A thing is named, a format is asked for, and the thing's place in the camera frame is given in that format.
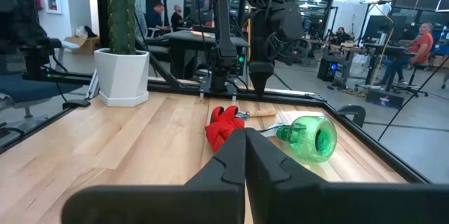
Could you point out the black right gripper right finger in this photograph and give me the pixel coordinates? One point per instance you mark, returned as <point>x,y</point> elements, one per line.
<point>315,203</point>

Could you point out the black table clamp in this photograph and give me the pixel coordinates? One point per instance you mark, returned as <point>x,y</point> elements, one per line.
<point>352,109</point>

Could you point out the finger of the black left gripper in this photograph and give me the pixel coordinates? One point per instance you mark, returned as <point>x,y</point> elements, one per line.
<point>267,73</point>
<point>256,73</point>

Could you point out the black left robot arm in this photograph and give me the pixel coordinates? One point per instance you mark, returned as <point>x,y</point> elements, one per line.
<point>224,24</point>

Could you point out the person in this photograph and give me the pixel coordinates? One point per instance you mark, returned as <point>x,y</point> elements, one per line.
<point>176,18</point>
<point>422,43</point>
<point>340,36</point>
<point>156,18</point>

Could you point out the office chair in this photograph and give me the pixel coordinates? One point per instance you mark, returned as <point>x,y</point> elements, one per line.
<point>31,90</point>

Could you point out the black aluminium table frame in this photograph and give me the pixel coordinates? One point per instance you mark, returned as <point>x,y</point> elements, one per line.
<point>291,96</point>

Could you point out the computer tower with blue light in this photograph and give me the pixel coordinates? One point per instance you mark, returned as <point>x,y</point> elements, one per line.
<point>328,71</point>

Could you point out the cardboard box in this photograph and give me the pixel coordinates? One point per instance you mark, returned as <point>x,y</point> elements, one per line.
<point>82,45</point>

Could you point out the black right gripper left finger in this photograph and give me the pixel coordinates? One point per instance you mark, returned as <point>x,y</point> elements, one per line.
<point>196,203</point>

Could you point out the black desk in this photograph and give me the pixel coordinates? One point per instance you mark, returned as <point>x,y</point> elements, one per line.
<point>186,38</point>

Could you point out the black diagonal frame brace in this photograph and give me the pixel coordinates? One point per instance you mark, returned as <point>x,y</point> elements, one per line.
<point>158,64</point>

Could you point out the green plastic spray bottle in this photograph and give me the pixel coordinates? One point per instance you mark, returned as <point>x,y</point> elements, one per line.
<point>308,139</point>

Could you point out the black frame post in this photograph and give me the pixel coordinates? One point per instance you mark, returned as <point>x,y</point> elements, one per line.
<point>102,6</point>

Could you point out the green cactus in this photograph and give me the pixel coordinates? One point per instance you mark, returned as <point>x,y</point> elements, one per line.
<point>121,13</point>

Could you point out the white hexagonal plant pot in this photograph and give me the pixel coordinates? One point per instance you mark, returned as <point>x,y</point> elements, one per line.
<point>121,80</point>

